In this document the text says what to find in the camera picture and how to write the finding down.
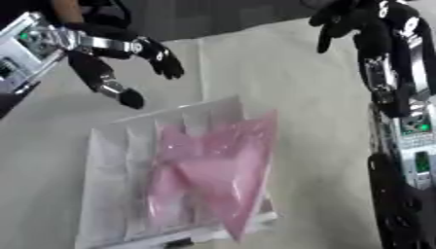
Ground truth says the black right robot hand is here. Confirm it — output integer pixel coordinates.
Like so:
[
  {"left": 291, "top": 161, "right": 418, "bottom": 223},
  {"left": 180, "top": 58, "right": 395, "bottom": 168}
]
[{"left": 307, "top": 0, "right": 436, "bottom": 119}]

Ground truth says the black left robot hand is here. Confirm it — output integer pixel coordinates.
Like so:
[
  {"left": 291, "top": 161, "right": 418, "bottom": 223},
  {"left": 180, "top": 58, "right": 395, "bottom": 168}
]
[{"left": 59, "top": 21, "right": 188, "bottom": 111}]

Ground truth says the white compartment drawer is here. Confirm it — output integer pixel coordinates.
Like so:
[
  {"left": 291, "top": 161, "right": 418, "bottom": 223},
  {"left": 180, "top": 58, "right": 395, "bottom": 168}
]
[{"left": 73, "top": 94, "right": 281, "bottom": 249}]

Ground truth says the pink plastic bag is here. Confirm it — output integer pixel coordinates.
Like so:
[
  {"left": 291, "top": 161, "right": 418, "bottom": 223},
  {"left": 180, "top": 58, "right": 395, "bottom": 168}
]
[{"left": 141, "top": 109, "right": 281, "bottom": 243}]

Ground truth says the black drawer handle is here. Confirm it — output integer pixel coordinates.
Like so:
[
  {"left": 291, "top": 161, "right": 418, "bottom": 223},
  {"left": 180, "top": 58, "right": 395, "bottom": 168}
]
[{"left": 160, "top": 237, "right": 197, "bottom": 249}]

